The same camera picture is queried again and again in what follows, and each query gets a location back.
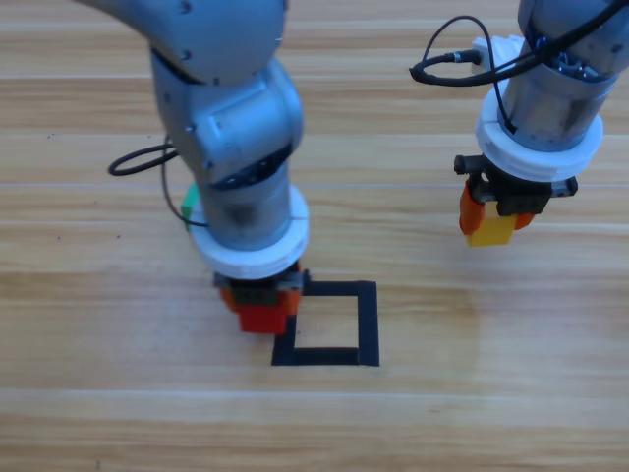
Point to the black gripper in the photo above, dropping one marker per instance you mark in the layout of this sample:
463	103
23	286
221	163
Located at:
521	194
255	292

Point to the yellow cube block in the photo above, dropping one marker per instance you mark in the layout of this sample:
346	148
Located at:
491	233

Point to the red cube block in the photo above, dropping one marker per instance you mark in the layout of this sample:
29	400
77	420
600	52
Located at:
263	319

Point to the green cube block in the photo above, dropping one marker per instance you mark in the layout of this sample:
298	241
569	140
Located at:
189	209

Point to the black tape square outline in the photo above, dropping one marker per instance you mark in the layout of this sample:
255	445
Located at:
368	324

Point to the white wrist mount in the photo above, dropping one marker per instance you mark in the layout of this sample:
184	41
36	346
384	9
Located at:
245	260
535	164

